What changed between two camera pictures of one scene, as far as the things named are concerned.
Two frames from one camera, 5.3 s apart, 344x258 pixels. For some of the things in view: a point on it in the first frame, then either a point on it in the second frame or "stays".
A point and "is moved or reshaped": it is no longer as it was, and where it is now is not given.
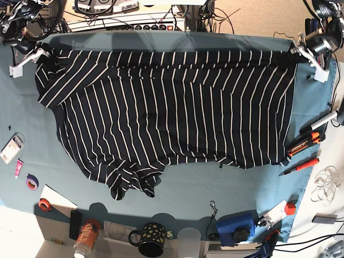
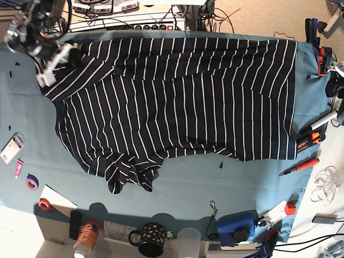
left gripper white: x=16 y=70 to x=47 y=77
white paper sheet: x=58 y=202 stays
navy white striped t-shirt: x=133 y=113 is moved or reshaped
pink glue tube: x=19 y=164 stays
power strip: x=170 y=26 stays
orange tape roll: x=44 y=205 stays
